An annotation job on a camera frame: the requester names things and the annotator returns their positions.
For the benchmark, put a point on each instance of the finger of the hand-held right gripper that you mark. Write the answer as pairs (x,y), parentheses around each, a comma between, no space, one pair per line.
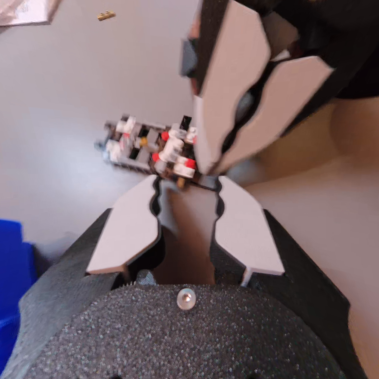
(290,89)
(231,65)

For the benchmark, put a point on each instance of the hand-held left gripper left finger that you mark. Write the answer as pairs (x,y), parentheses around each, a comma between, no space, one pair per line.
(127,234)

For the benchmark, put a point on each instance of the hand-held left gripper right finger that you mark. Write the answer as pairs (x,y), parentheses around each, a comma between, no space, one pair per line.
(246,234)

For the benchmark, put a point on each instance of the lego car model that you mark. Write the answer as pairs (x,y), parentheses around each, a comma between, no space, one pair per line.
(172,151)

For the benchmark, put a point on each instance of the blue plastic bin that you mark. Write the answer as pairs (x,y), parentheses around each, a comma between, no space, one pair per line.
(12,266)

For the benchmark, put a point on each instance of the small brown lego piece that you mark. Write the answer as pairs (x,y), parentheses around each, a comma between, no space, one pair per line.
(106,16)

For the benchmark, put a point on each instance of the white paper sheets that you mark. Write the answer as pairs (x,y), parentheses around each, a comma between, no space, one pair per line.
(23,12)

